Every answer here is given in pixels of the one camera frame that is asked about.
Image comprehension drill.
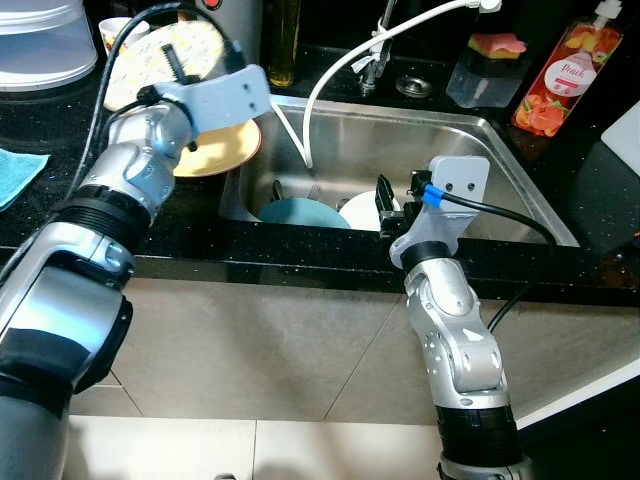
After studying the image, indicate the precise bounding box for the clear plastic sponge box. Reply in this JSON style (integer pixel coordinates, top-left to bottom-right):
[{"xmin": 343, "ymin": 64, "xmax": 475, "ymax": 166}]
[{"xmin": 445, "ymin": 48, "xmax": 526, "ymax": 109}]

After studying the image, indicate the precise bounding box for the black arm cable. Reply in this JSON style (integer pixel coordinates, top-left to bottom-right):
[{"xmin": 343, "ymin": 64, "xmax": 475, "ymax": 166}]
[
  {"xmin": 440, "ymin": 193, "xmax": 561, "ymax": 333},
  {"xmin": 85, "ymin": 0, "xmax": 246, "ymax": 201}
]

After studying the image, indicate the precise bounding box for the white flexible hose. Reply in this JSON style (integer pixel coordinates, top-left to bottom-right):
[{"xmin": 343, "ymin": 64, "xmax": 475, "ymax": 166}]
[{"xmin": 272, "ymin": 0, "xmax": 501, "ymax": 169}]

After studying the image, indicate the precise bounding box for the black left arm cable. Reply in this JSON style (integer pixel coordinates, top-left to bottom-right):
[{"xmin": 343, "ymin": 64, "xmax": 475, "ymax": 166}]
[{"xmin": 85, "ymin": 0, "xmax": 246, "ymax": 201}]

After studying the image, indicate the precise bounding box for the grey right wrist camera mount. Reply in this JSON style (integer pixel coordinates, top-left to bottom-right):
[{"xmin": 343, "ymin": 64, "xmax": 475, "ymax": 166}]
[{"xmin": 390, "ymin": 155, "xmax": 491, "ymax": 269}]

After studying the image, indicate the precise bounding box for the pink yellow sponge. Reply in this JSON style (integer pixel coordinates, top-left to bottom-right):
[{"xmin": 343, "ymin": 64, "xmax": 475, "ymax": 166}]
[{"xmin": 468, "ymin": 33, "xmax": 528, "ymax": 59}]

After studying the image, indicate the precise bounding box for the white cutting board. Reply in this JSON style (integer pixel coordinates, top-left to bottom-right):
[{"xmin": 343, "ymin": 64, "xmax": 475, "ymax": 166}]
[{"xmin": 603, "ymin": 100, "xmax": 640, "ymax": 171}]

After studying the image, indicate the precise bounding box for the grey tumbler with red logo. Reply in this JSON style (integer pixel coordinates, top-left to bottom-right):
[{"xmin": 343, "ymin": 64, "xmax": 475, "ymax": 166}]
[{"xmin": 205, "ymin": 0, "xmax": 263, "ymax": 67}]

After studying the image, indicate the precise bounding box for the red peach soap bottle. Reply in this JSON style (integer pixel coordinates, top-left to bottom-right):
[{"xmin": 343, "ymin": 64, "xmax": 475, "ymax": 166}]
[{"xmin": 512, "ymin": 0, "xmax": 626, "ymax": 138}]

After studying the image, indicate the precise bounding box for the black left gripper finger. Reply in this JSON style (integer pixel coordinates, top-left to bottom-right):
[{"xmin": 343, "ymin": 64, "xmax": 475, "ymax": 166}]
[{"xmin": 163, "ymin": 43, "xmax": 193, "ymax": 87}]

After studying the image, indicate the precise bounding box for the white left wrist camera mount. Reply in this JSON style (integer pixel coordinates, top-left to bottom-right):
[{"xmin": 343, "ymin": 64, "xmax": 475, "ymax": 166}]
[{"xmin": 155, "ymin": 65, "xmax": 273, "ymax": 136}]

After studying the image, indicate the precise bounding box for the white printed cup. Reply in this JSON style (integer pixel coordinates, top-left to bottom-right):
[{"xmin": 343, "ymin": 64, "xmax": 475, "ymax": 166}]
[{"xmin": 98, "ymin": 17, "xmax": 151, "ymax": 53}]

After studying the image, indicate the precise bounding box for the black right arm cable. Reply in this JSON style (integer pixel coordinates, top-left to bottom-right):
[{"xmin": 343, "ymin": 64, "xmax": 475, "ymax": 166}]
[{"xmin": 440, "ymin": 193, "xmax": 561, "ymax": 333}]

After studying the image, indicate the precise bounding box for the light blue towel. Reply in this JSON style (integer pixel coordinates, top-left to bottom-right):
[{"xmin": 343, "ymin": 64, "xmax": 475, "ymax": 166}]
[{"xmin": 0, "ymin": 148, "xmax": 51, "ymax": 211}]

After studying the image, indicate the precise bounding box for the stainless steel sink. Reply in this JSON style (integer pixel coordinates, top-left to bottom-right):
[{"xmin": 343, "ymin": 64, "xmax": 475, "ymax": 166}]
[{"xmin": 220, "ymin": 95, "xmax": 581, "ymax": 249}]

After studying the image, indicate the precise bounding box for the white bowl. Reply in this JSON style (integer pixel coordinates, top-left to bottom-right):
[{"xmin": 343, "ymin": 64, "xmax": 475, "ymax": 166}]
[{"xmin": 338, "ymin": 192, "xmax": 401, "ymax": 233}]

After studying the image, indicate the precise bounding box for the yellow oil bottle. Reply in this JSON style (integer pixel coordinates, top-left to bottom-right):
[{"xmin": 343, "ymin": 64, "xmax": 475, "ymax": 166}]
[{"xmin": 263, "ymin": 0, "xmax": 301, "ymax": 89}]

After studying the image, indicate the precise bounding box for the yellow plate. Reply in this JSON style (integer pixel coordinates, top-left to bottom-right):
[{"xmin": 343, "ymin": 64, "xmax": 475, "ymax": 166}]
[{"xmin": 172, "ymin": 115, "xmax": 263, "ymax": 179}]

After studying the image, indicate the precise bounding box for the light blue plate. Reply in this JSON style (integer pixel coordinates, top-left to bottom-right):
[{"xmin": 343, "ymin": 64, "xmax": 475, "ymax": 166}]
[{"xmin": 258, "ymin": 197, "xmax": 353, "ymax": 231}]

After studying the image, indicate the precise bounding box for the round steel sink hole cap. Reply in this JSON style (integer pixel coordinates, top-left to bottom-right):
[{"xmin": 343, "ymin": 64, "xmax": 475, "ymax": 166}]
[{"xmin": 395, "ymin": 75, "xmax": 433, "ymax": 99}]

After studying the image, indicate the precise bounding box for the dark side cabinet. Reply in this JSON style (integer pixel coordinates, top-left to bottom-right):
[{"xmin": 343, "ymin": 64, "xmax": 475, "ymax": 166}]
[{"xmin": 515, "ymin": 370, "xmax": 640, "ymax": 480}]

